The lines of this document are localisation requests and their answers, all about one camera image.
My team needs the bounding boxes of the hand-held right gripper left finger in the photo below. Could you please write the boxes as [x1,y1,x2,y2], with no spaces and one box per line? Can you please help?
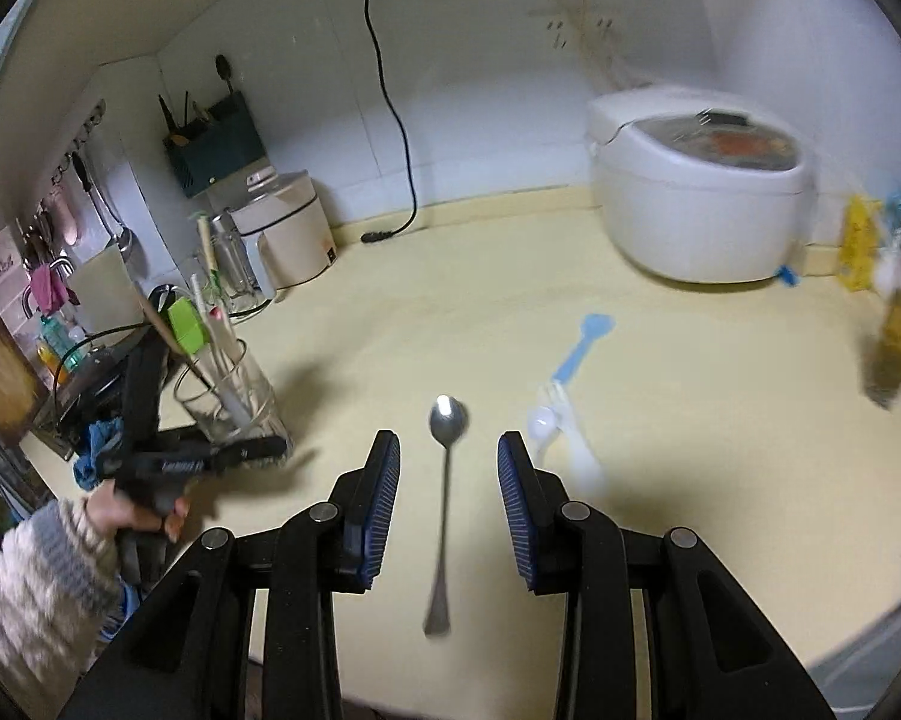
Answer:
[58,429,405,720]

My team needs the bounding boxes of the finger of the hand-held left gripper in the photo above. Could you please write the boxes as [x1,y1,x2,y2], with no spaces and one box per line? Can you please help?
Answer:
[206,433,290,472]

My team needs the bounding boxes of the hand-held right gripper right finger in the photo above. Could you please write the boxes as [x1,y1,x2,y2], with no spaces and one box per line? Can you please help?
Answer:
[495,431,837,720]

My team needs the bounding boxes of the clear glass tumbler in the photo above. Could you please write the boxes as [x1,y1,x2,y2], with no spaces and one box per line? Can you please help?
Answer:
[172,337,290,458]

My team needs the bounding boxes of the white plastic fork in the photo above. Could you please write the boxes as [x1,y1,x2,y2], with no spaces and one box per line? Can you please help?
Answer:
[536,381,609,496]

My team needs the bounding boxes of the small white plastic spoon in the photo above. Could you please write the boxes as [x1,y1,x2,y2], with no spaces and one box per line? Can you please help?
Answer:
[525,405,564,466]

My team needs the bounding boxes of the long metal spoon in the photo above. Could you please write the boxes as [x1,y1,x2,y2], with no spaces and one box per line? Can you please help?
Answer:
[422,395,470,638]

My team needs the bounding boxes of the white chopsticks pair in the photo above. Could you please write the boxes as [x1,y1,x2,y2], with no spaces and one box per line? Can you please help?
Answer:
[189,274,215,361]

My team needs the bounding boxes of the paper-wrapped disposable chopsticks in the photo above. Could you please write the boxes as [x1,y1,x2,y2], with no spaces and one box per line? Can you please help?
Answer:
[195,214,234,361]

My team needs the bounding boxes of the blue plastic spork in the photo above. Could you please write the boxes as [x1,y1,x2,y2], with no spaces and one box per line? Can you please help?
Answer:
[551,313,616,383]

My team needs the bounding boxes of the person's left forearm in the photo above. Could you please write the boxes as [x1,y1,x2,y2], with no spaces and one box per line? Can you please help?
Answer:
[0,499,125,720]

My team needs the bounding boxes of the person's left hand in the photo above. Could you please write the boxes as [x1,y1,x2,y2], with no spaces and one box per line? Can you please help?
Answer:
[84,480,191,541]

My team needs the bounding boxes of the black electric griddle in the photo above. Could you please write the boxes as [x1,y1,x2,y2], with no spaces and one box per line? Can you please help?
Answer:
[34,281,196,458]

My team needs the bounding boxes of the blue cloth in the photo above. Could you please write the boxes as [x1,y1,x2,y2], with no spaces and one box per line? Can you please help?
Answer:
[73,420,125,488]

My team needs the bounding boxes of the green dish soap bottle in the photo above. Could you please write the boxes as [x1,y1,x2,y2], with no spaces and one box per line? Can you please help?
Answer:
[39,315,76,361]

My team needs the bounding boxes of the wooden cutting board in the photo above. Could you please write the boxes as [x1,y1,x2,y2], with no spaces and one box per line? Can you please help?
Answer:
[0,313,50,445]

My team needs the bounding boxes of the pink cloth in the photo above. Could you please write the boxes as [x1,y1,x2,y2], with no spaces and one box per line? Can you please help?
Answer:
[28,262,72,312]

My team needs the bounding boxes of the tall glass mug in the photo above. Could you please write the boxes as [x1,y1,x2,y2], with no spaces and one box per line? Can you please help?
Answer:
[208,210,260,297]

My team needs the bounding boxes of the pink hanging scrubber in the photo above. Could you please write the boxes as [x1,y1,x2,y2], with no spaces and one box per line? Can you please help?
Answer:
[54,191,80,245]

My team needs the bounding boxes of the beige electric pot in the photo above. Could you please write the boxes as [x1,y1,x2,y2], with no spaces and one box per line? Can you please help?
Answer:
[229,169,339,292]

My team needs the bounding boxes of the white rice cooker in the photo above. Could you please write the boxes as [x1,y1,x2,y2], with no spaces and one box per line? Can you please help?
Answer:
[586,86,815,284]

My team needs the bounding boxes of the glass jar of tea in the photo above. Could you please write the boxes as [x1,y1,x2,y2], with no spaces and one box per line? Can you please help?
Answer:
[863,270,901,410]

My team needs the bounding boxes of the yellow box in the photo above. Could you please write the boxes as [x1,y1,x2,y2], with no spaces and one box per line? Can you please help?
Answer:
[840,195,890,292]

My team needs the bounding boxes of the black-handled steel ladle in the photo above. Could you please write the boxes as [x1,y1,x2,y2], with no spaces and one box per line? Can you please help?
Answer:
[71,152,134,252]

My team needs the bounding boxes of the black power cable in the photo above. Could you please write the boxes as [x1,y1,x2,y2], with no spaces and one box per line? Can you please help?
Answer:
[361,0,444,245]

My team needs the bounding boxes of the dark green wall utensil holder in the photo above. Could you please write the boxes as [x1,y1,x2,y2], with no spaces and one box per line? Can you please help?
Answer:
[163,90,270,200]

